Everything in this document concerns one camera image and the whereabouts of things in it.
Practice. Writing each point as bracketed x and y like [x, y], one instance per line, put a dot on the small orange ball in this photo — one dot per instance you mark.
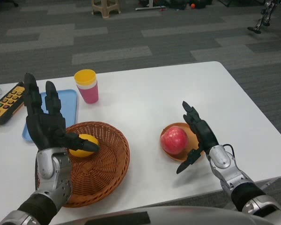
[192, 5]

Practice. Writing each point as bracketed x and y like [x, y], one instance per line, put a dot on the pink plastic cup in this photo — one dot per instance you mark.
[88, 93]

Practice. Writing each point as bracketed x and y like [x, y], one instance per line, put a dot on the brown wicker basket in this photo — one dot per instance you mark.
[105, 154]

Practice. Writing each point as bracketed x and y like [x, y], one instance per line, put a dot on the yellow plastic cup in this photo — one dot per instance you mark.
[85, 76]

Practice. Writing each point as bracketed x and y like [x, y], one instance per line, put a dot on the orange round plate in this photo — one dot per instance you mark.
[192, 144]

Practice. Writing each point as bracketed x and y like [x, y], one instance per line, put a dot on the silver robot chest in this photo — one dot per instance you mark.
[166, 216]

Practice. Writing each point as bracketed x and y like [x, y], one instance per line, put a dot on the small black floor case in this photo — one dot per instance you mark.
[181, 4]

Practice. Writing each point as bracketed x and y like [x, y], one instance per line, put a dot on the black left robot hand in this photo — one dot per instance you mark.
[46, 131]

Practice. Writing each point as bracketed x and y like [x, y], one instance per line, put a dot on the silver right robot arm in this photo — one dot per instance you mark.
[234, 175]

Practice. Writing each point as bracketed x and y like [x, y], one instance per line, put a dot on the wide black floor case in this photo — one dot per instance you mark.
[202, 2]

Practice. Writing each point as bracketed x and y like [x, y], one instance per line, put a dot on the yellow black remote controller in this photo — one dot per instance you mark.
[4, 106]

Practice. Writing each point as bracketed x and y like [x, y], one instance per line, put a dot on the white standing desk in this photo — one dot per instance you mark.
[150, 5]

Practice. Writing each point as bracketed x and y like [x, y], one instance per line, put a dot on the black metal folding rack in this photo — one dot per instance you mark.
[238, 2]

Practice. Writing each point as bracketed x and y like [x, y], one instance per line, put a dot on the red apple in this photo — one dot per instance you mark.
[174, 140]

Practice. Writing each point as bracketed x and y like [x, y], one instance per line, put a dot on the yellow round fruit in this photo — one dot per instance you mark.
[89, 139]

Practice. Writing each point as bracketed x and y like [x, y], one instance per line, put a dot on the light blue plastic tray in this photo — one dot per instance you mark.
[69, 105]

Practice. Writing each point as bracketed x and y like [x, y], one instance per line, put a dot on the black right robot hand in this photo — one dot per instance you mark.
[207, 136]

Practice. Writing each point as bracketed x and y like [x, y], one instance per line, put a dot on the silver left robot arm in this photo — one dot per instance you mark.
[51, 175]

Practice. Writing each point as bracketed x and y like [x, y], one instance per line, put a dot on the beige plastic stool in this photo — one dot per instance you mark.
[106, 8]

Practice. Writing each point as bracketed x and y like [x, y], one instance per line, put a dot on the white plastic cup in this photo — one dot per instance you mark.
[95, 83]

